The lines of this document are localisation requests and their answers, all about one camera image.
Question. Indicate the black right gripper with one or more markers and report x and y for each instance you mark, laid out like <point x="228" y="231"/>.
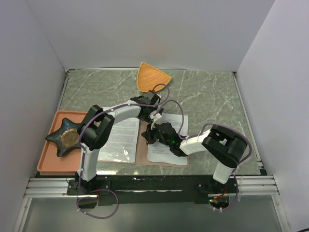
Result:
<point x="148" y="134"/>

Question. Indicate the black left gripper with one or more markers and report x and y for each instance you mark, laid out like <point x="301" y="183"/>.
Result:
<point x="147" y="120"/>

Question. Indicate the white printed paper stack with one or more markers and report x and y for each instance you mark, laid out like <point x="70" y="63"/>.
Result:
<point x="161" y="154"/>

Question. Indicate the pink brown file folder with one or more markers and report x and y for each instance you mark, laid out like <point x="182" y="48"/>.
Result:
<point x="142" y="147"/>

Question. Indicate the white printed paper sheet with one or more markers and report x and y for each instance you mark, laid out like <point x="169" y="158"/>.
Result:
<point x="122" y="143"/>

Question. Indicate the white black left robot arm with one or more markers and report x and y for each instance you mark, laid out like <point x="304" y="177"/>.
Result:
<point x="96" y="128"/>

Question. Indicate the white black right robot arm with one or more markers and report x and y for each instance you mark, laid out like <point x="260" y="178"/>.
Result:
<point x="226" y="144"/>

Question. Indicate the orange woven wicker basket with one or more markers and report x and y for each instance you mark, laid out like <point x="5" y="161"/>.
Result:
<point x="151" y="78"/>

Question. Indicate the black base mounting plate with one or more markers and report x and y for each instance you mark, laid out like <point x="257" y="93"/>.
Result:
<point x="126" y="189"/>

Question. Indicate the dark teal star dish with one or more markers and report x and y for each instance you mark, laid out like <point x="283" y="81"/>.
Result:
<point x="65" y="138"/>

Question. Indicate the salmon pink plastic tray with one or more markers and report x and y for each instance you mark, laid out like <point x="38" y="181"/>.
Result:
<point x="50" y="163"/>

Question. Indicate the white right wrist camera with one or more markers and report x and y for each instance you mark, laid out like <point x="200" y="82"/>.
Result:
<point x="155" y="117"/>

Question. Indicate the aluminium frame rail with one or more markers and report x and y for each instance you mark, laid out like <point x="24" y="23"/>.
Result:
<point x="244" y="185"/>

